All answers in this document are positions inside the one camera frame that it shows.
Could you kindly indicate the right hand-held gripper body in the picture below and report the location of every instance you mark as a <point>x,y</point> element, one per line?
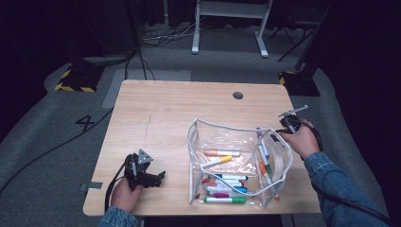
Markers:
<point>290,123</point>

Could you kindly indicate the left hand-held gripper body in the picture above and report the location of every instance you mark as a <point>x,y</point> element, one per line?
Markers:
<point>137,171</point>

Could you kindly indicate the purple cap marker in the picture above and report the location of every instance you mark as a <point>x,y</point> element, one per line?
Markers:
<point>259,132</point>

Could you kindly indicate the clear plastic bag white trim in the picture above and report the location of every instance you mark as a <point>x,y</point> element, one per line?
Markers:
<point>227,138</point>

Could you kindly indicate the yellow cap marker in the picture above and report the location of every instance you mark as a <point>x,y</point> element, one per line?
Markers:
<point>225,159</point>

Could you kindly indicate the peach cap marker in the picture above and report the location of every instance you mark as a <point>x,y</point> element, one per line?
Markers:
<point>212,153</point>

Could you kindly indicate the light blue cap marker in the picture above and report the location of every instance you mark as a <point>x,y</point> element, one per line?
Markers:
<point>227,189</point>

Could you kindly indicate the person's right hand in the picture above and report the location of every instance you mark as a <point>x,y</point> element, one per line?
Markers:
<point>304,142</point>

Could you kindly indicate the person's left hand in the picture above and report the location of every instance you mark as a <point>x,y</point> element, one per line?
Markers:
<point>124,197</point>

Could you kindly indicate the orange cap marker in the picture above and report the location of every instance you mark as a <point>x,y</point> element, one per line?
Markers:
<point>263,168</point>

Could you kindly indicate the dark green cap marker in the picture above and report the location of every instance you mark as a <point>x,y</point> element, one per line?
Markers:
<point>269,171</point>

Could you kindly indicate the black yellow striped stand base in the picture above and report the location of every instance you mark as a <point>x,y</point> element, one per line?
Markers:
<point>82,78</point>
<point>302,85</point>

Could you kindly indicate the grey tape piece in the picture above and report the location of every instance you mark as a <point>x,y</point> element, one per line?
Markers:
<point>93,185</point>

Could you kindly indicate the dark round table grommet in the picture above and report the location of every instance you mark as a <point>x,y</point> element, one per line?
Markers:
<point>237,95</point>

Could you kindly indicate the black tripod legs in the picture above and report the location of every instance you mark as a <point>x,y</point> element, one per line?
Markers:
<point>296,46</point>

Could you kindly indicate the grey stand base plate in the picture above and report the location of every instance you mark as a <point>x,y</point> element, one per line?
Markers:
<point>104,60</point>

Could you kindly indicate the white metal table frame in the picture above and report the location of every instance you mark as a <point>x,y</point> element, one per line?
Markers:
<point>231,9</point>

